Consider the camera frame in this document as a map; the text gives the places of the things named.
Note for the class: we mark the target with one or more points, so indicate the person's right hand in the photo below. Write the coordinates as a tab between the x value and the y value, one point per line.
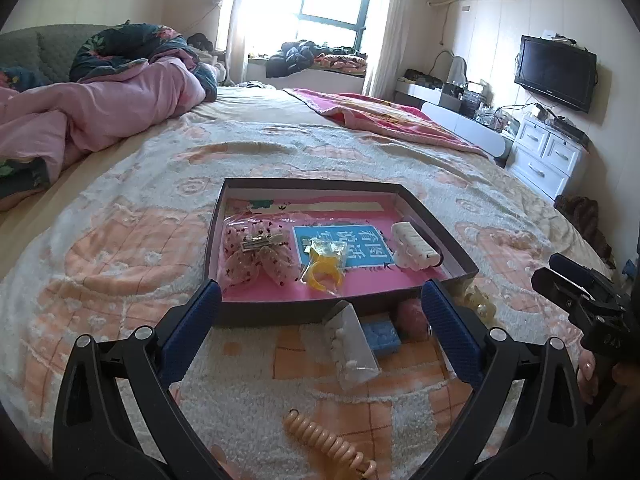
587	378

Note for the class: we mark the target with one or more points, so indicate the pink polka dot hair bow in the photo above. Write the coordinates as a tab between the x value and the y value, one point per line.
251	248

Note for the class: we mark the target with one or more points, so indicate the pink red blanket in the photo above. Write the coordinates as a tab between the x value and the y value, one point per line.
357	112

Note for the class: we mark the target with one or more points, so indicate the black flat television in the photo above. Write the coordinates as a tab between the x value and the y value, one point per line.
561	72

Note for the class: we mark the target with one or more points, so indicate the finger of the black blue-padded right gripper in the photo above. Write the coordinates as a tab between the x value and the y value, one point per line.
566	283

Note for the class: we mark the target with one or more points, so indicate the cream peach bedspread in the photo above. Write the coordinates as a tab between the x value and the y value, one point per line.
121	238

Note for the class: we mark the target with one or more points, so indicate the white hair comb clip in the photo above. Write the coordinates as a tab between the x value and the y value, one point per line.
411	250

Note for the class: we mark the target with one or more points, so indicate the clear bag of white beads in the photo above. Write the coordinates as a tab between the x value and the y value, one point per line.
354	361

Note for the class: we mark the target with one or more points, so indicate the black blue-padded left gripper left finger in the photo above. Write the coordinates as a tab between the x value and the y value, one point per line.
115	417

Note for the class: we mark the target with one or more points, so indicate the white drawer cabinet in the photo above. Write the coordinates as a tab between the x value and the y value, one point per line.
546	160

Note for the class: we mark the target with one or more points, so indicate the clothes pile on windowsill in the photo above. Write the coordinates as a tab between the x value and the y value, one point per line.
294	57

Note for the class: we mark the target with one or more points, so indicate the dark floral quilt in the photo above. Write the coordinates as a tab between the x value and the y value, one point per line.
116	49

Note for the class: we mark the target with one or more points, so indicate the pink fluffy pompom clip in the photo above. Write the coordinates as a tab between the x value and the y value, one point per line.
411	321

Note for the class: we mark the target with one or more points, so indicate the cream lace hair scrunchie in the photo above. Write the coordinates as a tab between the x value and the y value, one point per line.
475	299

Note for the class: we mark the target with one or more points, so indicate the blue hair clip pack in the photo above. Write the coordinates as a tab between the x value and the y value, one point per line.
381	337

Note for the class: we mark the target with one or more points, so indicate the pink duvet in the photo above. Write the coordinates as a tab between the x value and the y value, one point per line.
58	123

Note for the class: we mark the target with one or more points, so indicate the grey green headboard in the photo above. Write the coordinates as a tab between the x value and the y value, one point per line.
48	51

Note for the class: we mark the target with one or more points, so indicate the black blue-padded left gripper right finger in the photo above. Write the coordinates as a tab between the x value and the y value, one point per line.
523	418

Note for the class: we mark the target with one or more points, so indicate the window with blue frame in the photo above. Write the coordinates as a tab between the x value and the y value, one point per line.
333	23

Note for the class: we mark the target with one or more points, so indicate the dark cardboard box tray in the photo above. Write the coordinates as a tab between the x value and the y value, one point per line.
341	235

